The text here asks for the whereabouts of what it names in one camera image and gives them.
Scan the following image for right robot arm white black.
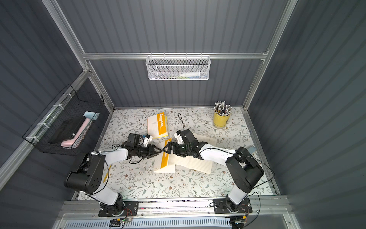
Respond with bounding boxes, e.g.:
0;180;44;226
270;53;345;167
163;129;264;213

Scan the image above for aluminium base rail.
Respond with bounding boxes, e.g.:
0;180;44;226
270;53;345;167
57;195;293;220

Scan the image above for black pouch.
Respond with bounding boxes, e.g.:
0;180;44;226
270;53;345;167
49;116;86;144

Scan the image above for white orange cover notebook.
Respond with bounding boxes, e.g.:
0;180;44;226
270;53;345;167
147;112;168;138

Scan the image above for light blue phone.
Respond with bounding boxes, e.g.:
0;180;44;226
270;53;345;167
247;146;257;154

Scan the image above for yellow framed box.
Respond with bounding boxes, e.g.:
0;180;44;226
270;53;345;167
103;165;111;183

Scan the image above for pink stapler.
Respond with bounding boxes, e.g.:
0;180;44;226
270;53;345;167
61;118;92;149

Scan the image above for yellow pencil cup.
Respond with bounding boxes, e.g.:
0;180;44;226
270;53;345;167
213;112;231;128

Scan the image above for light blue sticky notes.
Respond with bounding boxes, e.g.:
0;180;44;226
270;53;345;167
84;111;99;120

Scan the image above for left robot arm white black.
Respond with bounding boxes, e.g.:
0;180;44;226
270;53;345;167
64;134;162;216

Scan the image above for white tube in basket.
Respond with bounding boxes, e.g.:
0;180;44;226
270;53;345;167
179;72;200;78

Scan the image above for cream lined notebook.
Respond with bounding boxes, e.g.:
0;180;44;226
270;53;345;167
171;133;217;174

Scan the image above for black wire wall basket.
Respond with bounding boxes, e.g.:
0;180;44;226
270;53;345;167
23;88;109;156

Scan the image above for bundle of pencils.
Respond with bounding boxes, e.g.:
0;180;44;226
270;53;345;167
214;101;232;116

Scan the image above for white wire mesh basket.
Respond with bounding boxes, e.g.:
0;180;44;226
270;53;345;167
145;56;211;81

